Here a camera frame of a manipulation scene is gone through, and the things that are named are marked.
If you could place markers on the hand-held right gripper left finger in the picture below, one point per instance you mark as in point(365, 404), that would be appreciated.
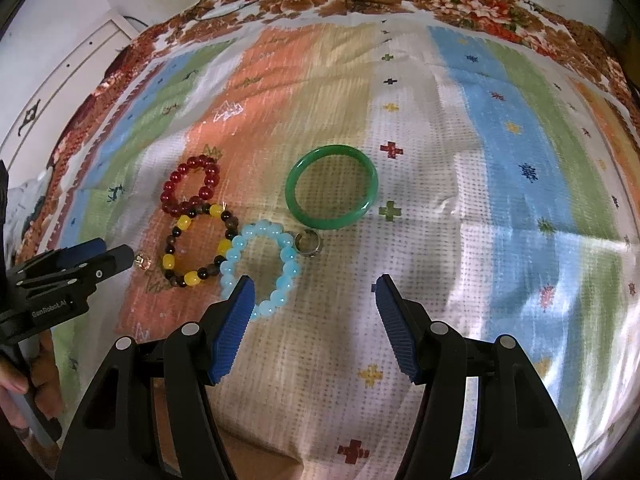
point(232, 330)

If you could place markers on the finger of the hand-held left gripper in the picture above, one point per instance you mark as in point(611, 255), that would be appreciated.
point(75, 251)
point(100, 267)

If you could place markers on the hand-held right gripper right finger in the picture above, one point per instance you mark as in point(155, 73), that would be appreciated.
point(395, 320)

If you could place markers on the green jade bangle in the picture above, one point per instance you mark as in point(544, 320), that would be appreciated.
point(330, 222)

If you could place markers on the person's left hand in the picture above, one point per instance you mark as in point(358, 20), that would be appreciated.
point(47, 375)

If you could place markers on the grey white cloth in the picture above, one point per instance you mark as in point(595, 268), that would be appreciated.
point(27, 205)

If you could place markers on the striped colourful blanket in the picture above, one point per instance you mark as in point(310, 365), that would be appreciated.
point(350, 85)

